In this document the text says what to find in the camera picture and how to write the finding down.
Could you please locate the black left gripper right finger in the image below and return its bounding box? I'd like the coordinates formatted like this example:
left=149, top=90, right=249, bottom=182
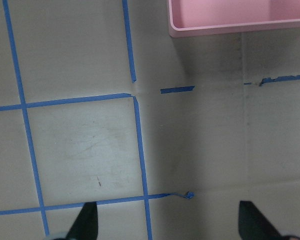
left=238, top=200, right=288, bottom=240

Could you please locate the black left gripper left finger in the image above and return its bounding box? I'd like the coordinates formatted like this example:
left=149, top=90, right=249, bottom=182
left=65, top=202, right=99, bottom=240

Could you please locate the pink plastic box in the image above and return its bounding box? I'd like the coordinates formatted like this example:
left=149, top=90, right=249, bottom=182
left=167, top=0, right=300, bottom=38

